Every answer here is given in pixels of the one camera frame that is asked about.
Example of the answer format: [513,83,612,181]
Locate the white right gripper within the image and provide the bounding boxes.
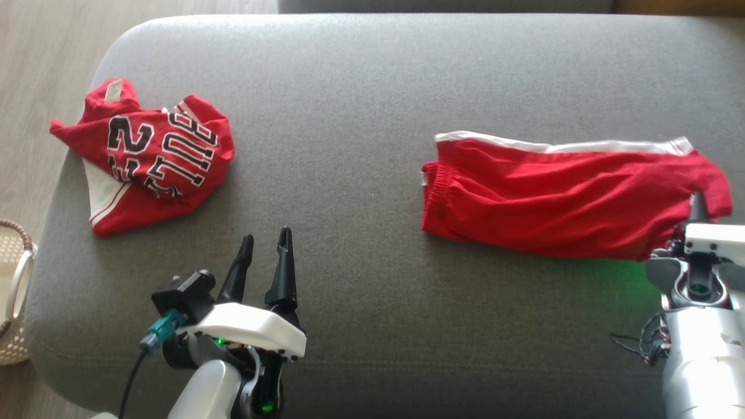
[646,191,745,309]

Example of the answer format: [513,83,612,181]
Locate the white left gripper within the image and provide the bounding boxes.
[176,226,307,361]

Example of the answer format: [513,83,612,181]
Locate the red shorts with white stripe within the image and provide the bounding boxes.
[421,131,733,261]

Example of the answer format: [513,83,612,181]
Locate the red Bulls basketball jersey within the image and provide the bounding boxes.
[49,78,235,237]

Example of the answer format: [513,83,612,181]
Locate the large grey fabric ottoman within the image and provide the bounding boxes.
[24,13,745,419]

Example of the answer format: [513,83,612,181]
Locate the cream perforated laundry basket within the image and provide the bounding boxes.
[0,218,39,366]

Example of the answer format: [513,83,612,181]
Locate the grey sofa seat cushion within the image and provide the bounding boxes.
[278,0,616,15]

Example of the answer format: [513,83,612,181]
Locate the left camera cable teal plug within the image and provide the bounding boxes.
[118,310,187,419]

